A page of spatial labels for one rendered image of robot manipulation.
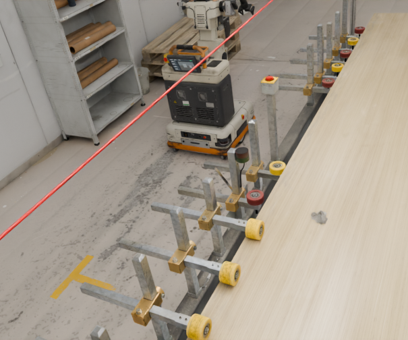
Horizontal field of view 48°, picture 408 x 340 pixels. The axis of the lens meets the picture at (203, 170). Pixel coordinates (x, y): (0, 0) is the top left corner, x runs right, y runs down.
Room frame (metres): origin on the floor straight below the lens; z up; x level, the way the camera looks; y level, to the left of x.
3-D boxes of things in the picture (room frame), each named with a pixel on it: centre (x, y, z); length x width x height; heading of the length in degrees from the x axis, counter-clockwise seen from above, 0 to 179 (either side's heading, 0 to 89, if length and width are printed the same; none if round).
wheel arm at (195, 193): (1.75, -0.05, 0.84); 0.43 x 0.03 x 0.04; 58
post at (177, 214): (1.31, 0.13, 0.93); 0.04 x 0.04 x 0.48; 58
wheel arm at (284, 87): (2.80, -0.73, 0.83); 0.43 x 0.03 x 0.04; 58
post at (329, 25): (3.22, -1.08, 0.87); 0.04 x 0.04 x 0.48; 58
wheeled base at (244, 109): (3.76, -0.14, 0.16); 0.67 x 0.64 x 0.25; 147
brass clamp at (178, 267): (1.29, 0.14, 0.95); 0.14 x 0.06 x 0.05; 148
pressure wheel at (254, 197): (1.64, -0.21, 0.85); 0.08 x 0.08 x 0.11
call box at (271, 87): (2.17, -0.41, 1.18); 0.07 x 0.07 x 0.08; 58
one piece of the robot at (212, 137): (3.47, 0.01, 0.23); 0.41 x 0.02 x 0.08; 57
